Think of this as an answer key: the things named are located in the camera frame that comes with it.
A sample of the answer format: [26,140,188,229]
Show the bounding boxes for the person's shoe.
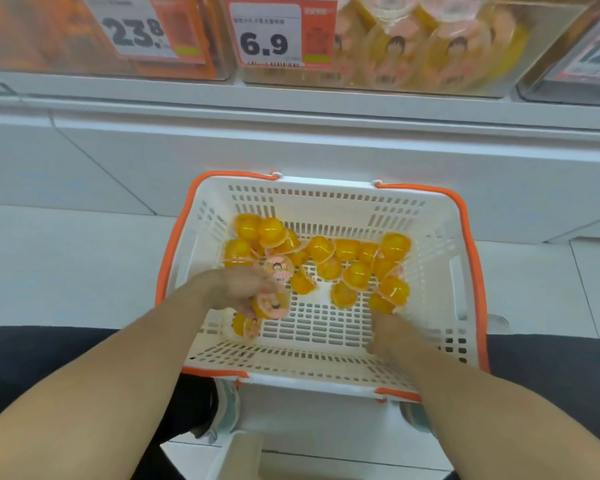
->
[192,379,242,444]
[399,400,437,435]

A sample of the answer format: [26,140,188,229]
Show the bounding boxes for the white and orange price tag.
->
[549,14,600,86]
[224,0,339,71]
[81,0,207,64]

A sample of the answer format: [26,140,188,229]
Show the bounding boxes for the yellow jelly cup pink lid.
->
[252,291,291,320]
[266,255,296,285]
[231,313,263,340]

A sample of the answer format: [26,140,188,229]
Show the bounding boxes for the clear bin of jelly cups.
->
[224,0,600,99]

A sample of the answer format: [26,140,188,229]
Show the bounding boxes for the orange basket handle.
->
[374,181,490,403]
[155,171,281,380]

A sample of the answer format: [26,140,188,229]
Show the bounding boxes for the white plastic shopping basket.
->
[155,171,490,403]

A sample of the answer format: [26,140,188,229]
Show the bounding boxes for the pile of yellow jelly cups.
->
[222,212,413,315]

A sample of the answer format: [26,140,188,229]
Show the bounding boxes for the person's left hand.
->
[199,267,282,318]

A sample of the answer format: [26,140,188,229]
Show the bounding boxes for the person's leg black trousers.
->
[0,326,221,480]
[442,334,600,480]

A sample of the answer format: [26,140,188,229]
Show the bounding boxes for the person's right shoe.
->
[399,400,437,435]

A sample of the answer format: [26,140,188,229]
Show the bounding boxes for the person's left shoe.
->
[192,379,242,444]

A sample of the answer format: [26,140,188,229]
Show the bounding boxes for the person's right hand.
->
[367,312,427,366]

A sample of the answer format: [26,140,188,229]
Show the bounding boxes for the person's left forearm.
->
[0,278,216,480]

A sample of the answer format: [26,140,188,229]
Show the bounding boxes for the person's right leg black trousers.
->
[442,334,600,480]

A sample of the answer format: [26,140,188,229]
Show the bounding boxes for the clear bin of orange packets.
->
[0,0,231,81]

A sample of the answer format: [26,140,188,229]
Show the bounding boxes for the person's right forearm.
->
[404,342,600,480]

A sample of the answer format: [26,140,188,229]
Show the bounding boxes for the white shop shelf unit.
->
[0,70,600,245]

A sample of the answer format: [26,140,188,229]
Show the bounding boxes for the white step stool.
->
[204,382,456,480]

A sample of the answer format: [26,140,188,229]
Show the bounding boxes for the person's left leg black trousers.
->
[0,326,221,480]

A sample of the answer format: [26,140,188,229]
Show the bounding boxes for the clear plastic display bin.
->
[517,0,600,107]

